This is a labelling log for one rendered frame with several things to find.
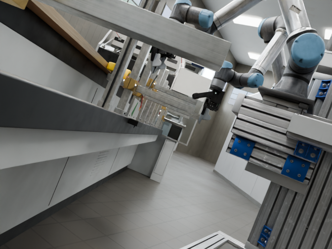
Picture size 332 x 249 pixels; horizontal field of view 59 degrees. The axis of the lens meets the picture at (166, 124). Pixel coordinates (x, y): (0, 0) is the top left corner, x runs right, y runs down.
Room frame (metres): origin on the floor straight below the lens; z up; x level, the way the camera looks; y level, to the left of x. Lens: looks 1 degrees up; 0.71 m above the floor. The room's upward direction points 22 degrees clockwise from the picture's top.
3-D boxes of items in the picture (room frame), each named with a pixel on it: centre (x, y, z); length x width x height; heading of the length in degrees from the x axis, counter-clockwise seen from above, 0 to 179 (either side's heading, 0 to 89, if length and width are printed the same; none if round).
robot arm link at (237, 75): (1.62, -0.28, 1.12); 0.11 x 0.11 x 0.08; 29
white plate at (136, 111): (1.54, 0.18, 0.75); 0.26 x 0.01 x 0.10; 176
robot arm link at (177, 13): (1.34, 0.13, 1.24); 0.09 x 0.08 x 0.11; 71
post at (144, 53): (1.32, 0.22, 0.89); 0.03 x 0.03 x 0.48; 86
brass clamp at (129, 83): (1.35, 0.21, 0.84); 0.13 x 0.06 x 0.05; 176
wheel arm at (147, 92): (1.36, 0.12, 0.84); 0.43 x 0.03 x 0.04; 86
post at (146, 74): (1.57, 0.20, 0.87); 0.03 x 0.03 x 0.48; 86
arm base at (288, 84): (1.28, -0.45, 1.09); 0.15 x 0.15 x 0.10
